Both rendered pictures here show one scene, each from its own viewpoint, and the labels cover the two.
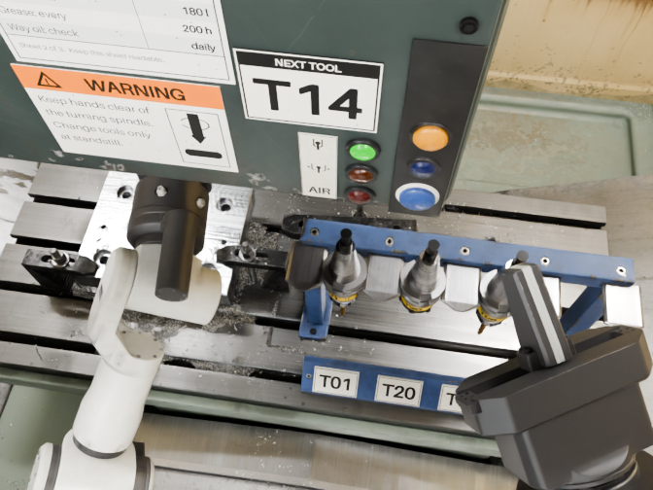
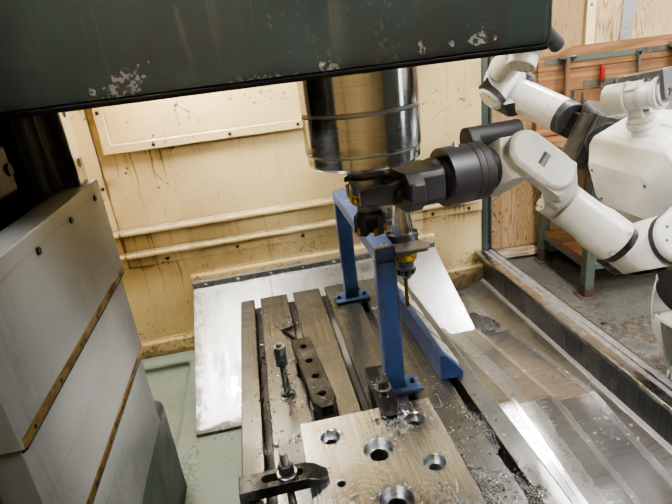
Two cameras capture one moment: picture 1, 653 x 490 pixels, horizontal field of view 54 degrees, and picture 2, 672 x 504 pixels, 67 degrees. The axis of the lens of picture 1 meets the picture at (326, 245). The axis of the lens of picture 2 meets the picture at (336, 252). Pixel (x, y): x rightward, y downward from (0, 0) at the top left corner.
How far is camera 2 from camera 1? 124 cm
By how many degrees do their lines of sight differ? 79
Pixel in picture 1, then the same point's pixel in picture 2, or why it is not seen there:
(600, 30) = not seen: hidden behind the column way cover
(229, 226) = (354, 422)
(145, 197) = (465, 149)
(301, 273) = (417, 245)
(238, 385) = (489, 408)
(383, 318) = (375, 357)
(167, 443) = not seen: outside the picture
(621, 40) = not seen: hidden behind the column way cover
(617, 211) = (223, 332)
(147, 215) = (477, 144)
